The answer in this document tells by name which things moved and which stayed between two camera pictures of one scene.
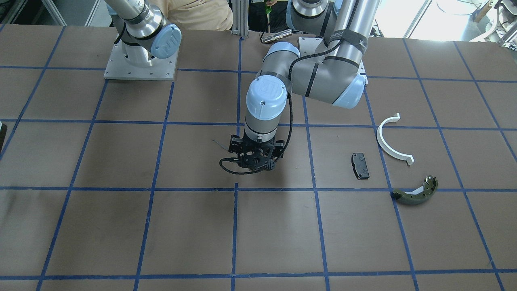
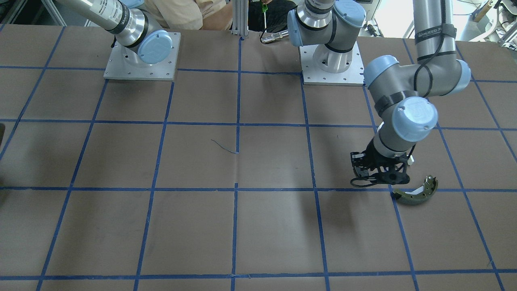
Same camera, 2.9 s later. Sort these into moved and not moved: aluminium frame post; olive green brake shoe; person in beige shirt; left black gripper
Moved: left black gripper
Not moved: olive green brake shoe; person in beige shirt; aluminium frame post
